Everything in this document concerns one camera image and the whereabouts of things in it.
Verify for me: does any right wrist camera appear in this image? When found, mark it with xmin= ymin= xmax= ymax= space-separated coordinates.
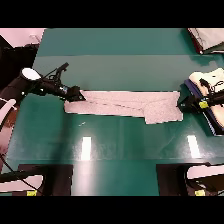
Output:
xmin=198 ymin=77 xmax=216 ymax=96

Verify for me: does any pale pink shirt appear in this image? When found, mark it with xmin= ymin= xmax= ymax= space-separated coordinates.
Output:
xmin=63 ymin=89 xmax=185 ymax=126

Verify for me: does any cream garment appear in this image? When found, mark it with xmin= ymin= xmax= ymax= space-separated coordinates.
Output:
xmin=188 ymin=67 xmax=224 ymax=98

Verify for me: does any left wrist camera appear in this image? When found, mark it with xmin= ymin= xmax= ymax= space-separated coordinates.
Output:
xmin=49 ymin=62 xmax=70 ymax=83

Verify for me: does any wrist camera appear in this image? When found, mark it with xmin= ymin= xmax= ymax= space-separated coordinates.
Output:
xmin=198 ymin=77 xmax=216 ymax=96
xmin=49 ymin=62 xmax=70 ymax=83

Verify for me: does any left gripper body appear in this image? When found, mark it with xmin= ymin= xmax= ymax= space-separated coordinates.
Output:
xmin=64 ymin=85 xmax=87 ymax=103

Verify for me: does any white garment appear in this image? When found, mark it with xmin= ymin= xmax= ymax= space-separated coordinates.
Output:
xmin=194 ymin=27 xmax=224 ymax=53

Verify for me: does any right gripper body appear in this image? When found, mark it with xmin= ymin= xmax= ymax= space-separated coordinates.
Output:
xmin=176 ymin=94 xmax=203 ymax=114

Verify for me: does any black cable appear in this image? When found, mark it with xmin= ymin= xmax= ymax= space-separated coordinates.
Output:
xmin=0 ymin=153 xmax=45 ymax=197

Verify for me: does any dark red garment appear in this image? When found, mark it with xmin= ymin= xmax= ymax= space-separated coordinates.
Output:
xmin=186 ymin=27 xmax=205 ymax=55

